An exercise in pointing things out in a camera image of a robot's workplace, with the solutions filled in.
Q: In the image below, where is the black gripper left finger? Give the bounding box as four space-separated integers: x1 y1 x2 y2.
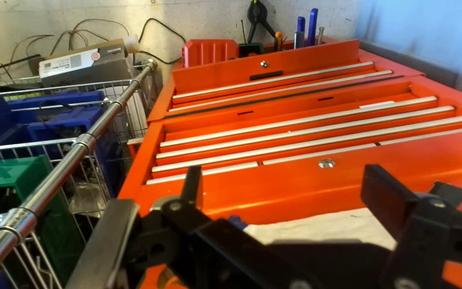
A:
129 164 325 289

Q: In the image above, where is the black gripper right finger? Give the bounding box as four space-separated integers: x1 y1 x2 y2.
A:
360 162 462 289

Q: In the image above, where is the white cloth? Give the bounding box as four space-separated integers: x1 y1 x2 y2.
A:
241 207 398 252

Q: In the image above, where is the orange top tool chest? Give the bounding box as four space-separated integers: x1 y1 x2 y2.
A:
118 74 462 289

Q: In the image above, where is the red plastic case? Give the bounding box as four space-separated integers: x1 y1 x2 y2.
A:
182 37 241 69

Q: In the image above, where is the orange bottom roller cabinet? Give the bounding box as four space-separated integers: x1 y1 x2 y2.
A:
148 39 426 125

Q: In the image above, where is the blue storage bin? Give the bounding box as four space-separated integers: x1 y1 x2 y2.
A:
0 89 110 150

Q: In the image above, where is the white labelled box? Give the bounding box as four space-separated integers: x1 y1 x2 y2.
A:
37 37 140 82

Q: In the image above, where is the green storage bin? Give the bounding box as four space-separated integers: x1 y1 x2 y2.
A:
0 154 89 286

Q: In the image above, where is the metal wire shelf rack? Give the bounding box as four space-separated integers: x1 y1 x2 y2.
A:
0 58 161 289

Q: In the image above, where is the black cable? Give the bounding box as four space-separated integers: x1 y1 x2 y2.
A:
134 16 190 66

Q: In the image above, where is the orange handled tool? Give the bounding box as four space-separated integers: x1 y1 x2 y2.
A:
273 31 286 53

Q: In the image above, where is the blue handled tool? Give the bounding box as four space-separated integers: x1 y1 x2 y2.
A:
294 15 309 50
307 7 321 47

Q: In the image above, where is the grey cable bundle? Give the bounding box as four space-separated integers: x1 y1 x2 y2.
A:
9 18 137 63

